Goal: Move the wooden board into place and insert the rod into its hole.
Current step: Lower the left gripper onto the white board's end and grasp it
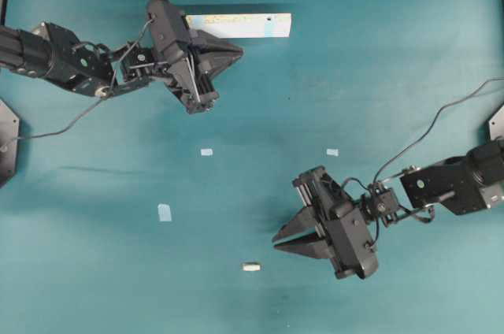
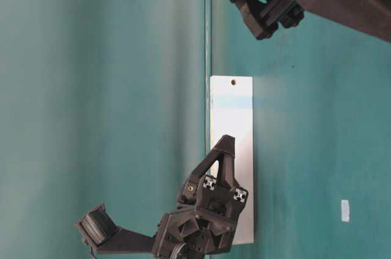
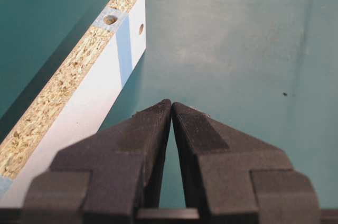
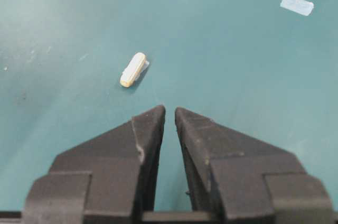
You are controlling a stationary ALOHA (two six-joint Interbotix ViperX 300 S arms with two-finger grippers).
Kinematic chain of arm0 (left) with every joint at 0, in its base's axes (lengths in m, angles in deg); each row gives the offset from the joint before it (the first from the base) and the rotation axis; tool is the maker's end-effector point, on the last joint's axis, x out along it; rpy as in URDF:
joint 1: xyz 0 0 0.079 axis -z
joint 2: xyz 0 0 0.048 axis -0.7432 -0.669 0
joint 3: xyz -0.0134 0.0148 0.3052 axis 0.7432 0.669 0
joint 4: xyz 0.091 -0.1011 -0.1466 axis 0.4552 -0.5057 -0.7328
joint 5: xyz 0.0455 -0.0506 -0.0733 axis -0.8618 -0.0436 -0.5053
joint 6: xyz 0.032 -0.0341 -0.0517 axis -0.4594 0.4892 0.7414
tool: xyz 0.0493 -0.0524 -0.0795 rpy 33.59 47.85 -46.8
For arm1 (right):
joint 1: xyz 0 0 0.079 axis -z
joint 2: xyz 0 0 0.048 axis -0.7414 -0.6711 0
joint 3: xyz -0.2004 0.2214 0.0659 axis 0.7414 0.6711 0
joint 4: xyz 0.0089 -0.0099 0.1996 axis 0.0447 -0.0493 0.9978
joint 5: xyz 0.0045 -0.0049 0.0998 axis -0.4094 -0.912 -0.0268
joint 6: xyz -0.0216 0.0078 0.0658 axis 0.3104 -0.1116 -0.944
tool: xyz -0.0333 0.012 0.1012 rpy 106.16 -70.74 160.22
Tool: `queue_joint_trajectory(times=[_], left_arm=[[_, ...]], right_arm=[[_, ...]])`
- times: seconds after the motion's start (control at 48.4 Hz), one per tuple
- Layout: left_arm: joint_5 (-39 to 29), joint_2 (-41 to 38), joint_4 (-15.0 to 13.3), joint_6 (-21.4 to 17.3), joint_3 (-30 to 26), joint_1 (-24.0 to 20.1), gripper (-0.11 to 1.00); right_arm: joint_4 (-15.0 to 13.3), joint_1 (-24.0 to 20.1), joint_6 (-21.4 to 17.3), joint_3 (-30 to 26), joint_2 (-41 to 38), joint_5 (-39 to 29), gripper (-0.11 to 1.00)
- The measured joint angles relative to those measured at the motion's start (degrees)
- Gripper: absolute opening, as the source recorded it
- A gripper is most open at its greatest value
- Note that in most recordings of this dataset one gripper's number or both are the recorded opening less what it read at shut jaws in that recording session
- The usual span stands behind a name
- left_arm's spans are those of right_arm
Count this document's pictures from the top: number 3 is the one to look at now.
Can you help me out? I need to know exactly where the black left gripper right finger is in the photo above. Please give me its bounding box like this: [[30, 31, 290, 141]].
[[172, 102, 321, 223]]

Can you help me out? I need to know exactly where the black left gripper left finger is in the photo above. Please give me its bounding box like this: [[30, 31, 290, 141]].
[[24, 99, 171, 223]]

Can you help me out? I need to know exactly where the white particle board plank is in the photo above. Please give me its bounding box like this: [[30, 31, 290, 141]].
[[1, 0, 146, 208]]

